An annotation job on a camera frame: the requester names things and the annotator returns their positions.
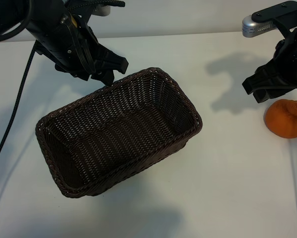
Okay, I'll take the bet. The black right camera mount bracket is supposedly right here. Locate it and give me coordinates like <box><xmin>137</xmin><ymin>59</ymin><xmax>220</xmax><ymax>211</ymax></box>
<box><xmin>252</xmin><ymin>0</ymin><xmax>297</xmax><ymax>42</ymax></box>

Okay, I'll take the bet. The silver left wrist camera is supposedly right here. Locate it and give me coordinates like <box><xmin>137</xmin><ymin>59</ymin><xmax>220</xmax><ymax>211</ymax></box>
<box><xmin>92</xmin><ymin>5</ymin><xmax>112</xmax><ymax>16</ymax></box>

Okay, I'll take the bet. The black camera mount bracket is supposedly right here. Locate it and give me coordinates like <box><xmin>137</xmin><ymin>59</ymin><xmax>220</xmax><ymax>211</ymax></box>
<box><xmin>252</xmin><ymin>0</ymin><xmax>297</xmax><ymax>42</ymax></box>
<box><xmin>64</xmin><ymin>0</ymin><xmax>126</xmax><ymax>11</ymax></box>

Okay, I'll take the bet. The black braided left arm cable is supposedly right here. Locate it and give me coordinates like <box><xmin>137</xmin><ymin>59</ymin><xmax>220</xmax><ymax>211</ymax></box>
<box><xmin>0</xmin><ymin>41</ymin><xmax>39</xmax><ymax>177</ymax></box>

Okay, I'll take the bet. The black left camera mount bracket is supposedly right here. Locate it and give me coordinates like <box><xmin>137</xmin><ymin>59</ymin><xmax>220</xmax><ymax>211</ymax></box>
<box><xmin>64</xmin><ymin>0</ymin><xmax>126</xmax><ymax>11</ymax></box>

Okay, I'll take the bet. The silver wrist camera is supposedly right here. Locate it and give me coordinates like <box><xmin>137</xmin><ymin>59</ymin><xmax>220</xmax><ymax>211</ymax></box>
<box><xmin>92</xmin><ymin>5</ymin><xmax>112</xmax><ymax>16</ymax></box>
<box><xmin>241</xmin><ymin>16</ymin><xmax>275</xmax><ymax>38</ymax></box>

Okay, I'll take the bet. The orange fruit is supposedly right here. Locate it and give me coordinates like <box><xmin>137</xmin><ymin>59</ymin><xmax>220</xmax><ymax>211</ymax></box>
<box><xmin>264</xmin><ymin>98</ymin><xmax>297</xmax><ymax>139</ymax></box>

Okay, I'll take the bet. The dark brown wicker basket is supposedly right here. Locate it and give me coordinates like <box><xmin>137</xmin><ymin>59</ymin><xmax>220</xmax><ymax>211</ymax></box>
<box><xmin>35</xmin><ymin>66</ymin><xmax>203</xmax><ymax>199</ymax></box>

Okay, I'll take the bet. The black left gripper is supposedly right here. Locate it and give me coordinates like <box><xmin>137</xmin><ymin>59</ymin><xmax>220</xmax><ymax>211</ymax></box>
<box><xmin>25</xmin><ymin>0</ymin><xmax>128</xmax><ymax>87</ymax></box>

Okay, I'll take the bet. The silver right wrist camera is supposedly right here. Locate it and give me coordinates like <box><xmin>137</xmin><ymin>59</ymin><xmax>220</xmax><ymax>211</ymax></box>
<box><xmin>241</xmin><ymin>16</ymin><xmax>275</xmax><ymax>38</ymax></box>

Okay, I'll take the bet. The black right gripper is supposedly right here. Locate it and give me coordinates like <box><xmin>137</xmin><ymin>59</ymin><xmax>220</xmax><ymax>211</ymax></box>
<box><xmin>242</xmin><ymin>24</ymin><xmax>297</xmax><ymax>104</ymax></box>

